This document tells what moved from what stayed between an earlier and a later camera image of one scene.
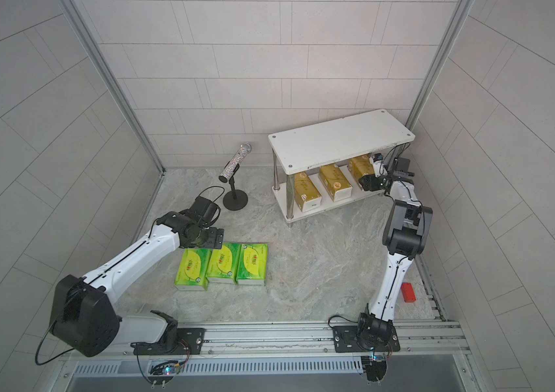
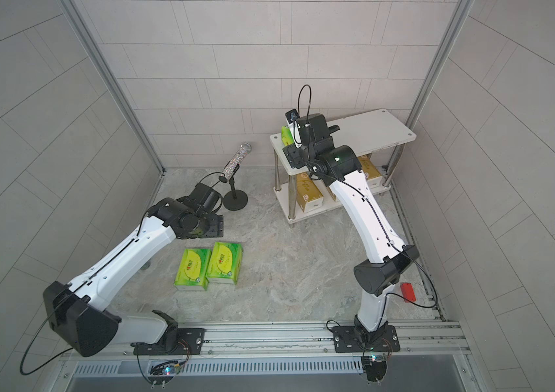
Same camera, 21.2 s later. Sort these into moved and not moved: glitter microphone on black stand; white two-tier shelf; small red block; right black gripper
Moved: right black gripper
Not moved: small red block; glitter microphone on black stand; white two-tier shelf
